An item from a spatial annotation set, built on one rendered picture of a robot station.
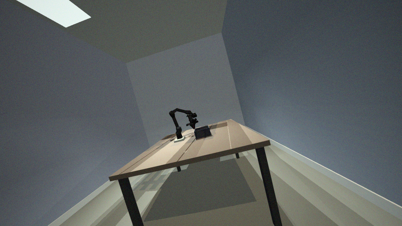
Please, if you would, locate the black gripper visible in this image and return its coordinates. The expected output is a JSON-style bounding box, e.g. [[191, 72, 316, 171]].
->
[[186, 118, 198, 129]]

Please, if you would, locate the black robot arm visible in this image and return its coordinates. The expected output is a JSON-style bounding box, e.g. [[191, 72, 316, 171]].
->
[[169, 108, 197, 139]]

